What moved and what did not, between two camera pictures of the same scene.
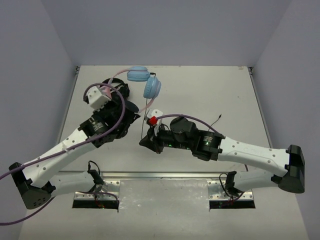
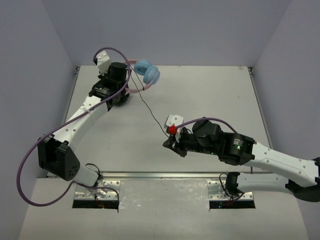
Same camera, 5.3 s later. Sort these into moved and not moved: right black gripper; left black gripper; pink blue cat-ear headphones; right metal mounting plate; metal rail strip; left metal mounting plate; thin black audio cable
Moved: pink blue cat-ear headphones; thin black audio cable; right black gripper; left black gripper
Not moved: right metal mounting plate; metal rail strip; left metal mounting plate
